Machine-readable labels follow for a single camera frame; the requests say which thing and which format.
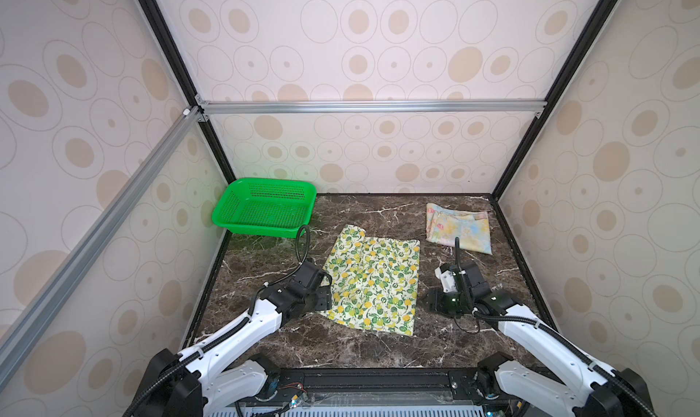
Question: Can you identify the pastel floral skirt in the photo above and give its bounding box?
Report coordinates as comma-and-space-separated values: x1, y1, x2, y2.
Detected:
426, 203, 492, 255

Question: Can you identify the diagonal aluminium left rail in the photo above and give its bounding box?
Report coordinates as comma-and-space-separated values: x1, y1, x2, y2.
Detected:
1, 105, 202, 389

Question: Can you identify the black corner post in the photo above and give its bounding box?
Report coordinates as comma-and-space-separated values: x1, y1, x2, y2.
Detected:
136, 0, 236, 184
491, 0, 621, 204

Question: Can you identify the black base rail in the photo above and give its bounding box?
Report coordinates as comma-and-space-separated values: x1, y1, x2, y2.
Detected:
143, 366, 614, 417

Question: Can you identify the horizontal aluminium back rail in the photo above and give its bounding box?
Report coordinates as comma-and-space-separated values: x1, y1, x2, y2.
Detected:
201, 99, 547, 116

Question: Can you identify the black right corner post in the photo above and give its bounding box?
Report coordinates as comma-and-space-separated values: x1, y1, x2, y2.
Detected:
491, 0, 621, 204

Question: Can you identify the black left corner post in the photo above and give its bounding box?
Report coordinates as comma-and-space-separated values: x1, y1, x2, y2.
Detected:
136, 0, 236, 184

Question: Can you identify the lemon print skirt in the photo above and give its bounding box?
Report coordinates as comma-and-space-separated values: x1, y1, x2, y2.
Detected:
321, 225, 420, 336

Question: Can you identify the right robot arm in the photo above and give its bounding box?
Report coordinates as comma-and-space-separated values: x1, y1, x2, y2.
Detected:
426, 261, 656, 416

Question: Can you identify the green plastic basket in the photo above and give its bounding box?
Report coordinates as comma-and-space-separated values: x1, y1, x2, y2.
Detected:
211, 178, 317, 238

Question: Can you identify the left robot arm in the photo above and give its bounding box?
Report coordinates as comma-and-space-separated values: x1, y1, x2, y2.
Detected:
124, 260, 333, 416

